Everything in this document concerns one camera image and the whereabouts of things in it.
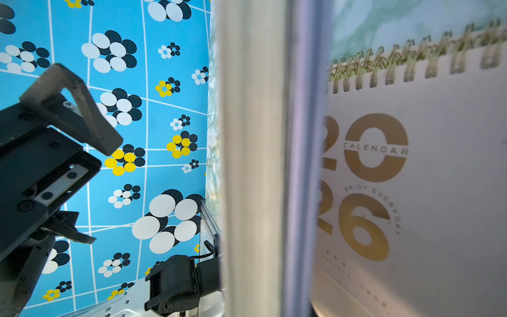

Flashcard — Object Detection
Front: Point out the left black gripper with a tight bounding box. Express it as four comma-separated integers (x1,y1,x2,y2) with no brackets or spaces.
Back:
1,63,124,259

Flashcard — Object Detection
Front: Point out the purple calendar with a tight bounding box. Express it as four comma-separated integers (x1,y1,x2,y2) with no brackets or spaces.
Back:
217,1,333,316

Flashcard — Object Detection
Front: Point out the pink calendar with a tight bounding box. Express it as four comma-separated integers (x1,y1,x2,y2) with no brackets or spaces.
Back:
315,19,506,316

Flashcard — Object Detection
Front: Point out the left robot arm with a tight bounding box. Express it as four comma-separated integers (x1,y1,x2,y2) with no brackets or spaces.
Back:
1,63,221,316

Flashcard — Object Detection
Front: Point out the aluminium front rail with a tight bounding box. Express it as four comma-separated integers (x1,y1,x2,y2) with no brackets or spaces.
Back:
200,199,222,257

